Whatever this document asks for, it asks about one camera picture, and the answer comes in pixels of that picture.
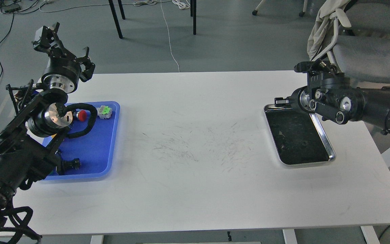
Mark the blue plastic tray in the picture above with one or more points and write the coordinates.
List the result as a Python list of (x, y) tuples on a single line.
[(94, 150)]

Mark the beige cloth on chair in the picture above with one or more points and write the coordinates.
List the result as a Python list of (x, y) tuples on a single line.
[(321, 25)]

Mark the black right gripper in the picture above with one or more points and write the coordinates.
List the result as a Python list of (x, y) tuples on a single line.
[(298, 101)]

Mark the grey office chair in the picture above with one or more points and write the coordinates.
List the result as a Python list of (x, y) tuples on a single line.
[(358, 40)]

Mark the stainless steel tray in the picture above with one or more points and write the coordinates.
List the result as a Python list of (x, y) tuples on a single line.
[(299, 137)]

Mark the green grey connector part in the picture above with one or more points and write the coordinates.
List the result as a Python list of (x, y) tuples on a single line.
[(104, 112)]

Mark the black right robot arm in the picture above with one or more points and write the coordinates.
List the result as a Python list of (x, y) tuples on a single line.
[(329, 93)]

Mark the black table leg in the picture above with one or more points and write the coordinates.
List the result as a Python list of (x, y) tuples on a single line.
[(114, 15), (193, 14)]

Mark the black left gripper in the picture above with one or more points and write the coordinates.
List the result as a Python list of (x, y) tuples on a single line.
[(62, 71)]

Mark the black industrial part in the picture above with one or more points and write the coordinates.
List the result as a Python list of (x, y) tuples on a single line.
[(65, 165)]

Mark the black table leg right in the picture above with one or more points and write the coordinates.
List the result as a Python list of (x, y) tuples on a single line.
[(193, 14)]

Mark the red push button switch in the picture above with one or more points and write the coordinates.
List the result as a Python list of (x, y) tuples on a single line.
[(80, 115)]

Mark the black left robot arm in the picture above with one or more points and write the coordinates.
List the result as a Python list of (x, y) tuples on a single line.
[(29, 144)]

